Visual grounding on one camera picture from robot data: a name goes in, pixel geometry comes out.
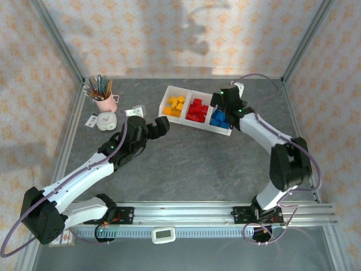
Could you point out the red square lego brick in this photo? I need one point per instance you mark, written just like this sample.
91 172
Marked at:
199 110
205 108
197 102

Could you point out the long yellow lego brick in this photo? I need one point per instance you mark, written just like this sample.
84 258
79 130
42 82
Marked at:
167 111

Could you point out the yellow curved lego brick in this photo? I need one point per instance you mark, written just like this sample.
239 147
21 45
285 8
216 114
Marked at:
172 100
175 113

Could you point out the red rectangular lego brick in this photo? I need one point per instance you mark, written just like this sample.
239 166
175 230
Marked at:
193 109
191 116
202 117

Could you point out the yellow square lego brick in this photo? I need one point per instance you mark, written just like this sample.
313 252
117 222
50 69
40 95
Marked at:
179 106
181 98

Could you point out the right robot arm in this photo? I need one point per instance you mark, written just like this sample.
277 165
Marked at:
290 163

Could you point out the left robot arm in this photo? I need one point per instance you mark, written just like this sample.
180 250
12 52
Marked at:
79 178

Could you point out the white alarm clock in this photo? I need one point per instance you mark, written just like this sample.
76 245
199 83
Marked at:
107 121

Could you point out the pink mug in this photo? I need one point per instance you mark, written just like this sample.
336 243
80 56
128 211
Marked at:
108 104

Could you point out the white printed paper tag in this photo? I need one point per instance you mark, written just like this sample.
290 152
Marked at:
91 120

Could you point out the yellow pencil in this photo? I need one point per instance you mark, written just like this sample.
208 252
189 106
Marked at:
109 87

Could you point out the green pencil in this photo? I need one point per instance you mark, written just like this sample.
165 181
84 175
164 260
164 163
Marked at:
105 83

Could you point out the red pencil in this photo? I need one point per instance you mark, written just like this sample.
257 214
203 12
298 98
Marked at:
91 91

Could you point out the dark grey pencil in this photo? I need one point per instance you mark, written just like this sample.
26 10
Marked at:
98 82

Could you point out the teal pencil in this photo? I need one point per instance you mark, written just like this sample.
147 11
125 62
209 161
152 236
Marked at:
92 84

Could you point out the white digital timer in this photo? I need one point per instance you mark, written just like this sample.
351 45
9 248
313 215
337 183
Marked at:
163 235

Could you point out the playing card box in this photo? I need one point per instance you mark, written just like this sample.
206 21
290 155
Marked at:
69 238

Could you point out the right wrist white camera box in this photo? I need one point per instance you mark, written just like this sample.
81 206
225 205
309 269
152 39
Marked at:
238 86

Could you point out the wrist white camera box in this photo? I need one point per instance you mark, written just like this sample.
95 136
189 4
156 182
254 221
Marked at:
134 111
238 86

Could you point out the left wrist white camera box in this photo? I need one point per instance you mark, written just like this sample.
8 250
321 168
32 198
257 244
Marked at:
134 111

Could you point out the aluminium table edge rail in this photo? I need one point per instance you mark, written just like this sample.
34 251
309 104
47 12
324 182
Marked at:
67 141
292 113

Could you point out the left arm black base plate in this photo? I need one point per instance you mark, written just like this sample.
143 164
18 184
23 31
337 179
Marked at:
127 216

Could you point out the aluminium mounting rail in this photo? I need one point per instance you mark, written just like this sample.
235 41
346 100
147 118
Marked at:
183 214

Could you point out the aluminium upright frame post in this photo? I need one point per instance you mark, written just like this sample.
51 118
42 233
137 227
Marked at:
57 39
307 39

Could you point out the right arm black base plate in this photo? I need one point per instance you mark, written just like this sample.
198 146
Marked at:
241 216

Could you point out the aluminium frame member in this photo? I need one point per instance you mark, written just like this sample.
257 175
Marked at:
24 262
337 251

